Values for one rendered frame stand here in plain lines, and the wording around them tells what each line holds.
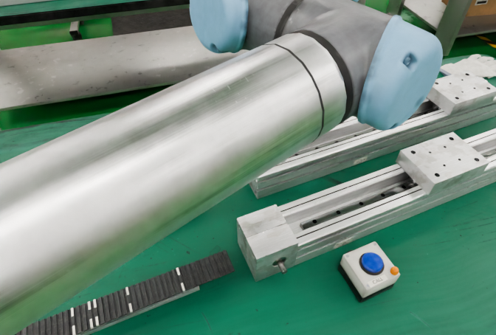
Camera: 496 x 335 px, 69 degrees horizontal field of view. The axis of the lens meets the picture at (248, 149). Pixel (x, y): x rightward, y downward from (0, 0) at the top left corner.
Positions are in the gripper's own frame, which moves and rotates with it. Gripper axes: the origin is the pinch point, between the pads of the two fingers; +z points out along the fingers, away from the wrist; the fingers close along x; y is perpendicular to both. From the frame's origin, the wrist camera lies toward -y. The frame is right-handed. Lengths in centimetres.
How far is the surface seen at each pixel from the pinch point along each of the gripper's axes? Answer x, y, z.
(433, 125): 40, -46, 8
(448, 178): 40.3, -20.8, 1.0
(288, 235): 16.4, 5.0, 12.6
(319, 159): 16.0, -19.0, 14.7
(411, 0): 43, -293, 74
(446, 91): 38, -54, 2
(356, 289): 33.3, 6.3, 14.4
